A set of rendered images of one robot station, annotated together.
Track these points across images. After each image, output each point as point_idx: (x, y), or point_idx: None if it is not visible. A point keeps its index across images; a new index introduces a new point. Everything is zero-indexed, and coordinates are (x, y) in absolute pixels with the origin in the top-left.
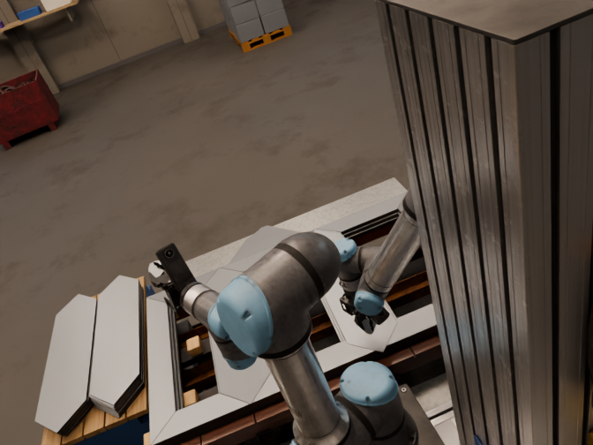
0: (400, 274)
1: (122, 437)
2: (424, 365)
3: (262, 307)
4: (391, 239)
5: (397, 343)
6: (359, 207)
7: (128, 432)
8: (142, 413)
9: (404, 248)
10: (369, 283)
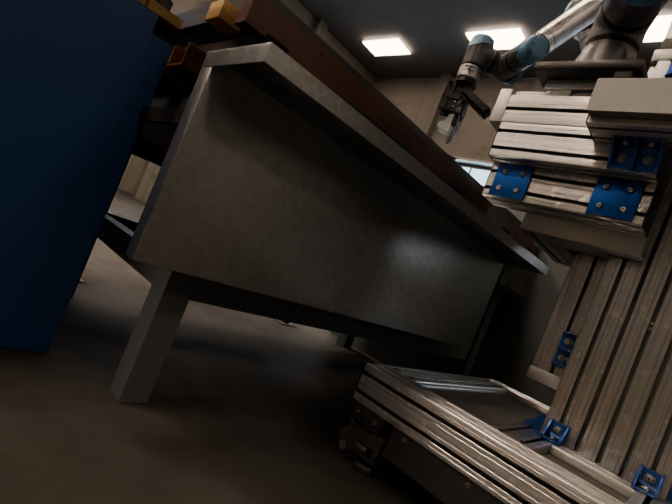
0: (566, 39)
1: (106, 17)
2: None
3: None
4: (580, 4)
5: (458, 168)
6: None
7: (124, 20)
8: (172, 19)
9: (590, 11)
10: (543, 32)
